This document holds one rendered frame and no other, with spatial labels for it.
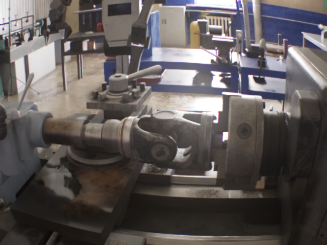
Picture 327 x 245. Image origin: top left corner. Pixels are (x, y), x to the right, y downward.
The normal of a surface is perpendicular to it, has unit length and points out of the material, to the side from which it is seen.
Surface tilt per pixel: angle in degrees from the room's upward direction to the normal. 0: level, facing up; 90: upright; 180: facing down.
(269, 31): 90
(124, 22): 90
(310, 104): 42
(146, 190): 0
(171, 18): 90
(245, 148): 69
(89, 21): 90
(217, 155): 20
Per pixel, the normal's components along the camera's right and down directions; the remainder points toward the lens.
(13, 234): -0.04, -0.91
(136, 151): -0.47, 0.36
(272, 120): -0.11, -0.71
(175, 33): -0.21, 0.40
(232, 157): -0.21, 0.19
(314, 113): -0.17, -0.41
